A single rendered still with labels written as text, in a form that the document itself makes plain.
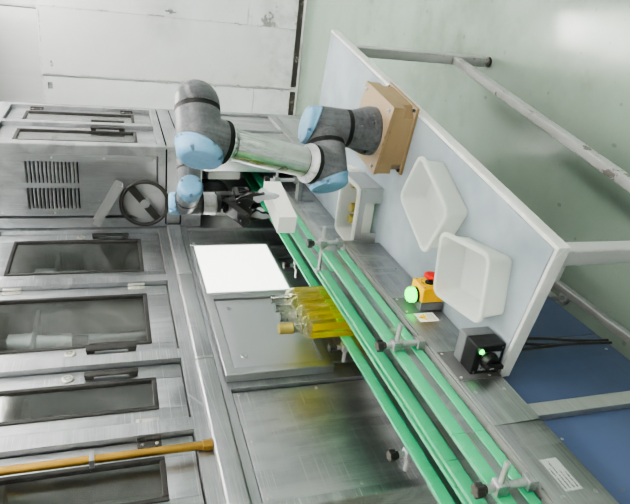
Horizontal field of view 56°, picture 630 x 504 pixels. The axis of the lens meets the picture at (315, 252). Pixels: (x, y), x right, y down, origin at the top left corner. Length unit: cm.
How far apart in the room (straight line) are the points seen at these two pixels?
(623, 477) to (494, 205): 64
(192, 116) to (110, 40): 384
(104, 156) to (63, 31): 276
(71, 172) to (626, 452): 221
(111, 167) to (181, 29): 281
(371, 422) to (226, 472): 46
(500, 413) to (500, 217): 45
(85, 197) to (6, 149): 35
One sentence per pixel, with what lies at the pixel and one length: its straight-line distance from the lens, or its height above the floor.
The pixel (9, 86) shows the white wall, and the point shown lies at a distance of 593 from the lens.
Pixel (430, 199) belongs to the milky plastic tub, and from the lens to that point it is 174.
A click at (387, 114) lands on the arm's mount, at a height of 84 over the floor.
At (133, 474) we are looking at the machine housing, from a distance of 158.
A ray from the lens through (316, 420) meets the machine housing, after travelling 172.
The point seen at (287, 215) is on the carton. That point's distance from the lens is 194.
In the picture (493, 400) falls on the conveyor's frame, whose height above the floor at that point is 83.
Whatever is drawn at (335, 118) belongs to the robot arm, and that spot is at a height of 99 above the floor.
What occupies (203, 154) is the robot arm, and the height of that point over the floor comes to 140.
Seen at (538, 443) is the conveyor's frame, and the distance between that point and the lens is 134.
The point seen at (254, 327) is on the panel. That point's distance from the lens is 201.
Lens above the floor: 161
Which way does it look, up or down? 18 degrees down
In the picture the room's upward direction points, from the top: 92 degrees counter-clockwise
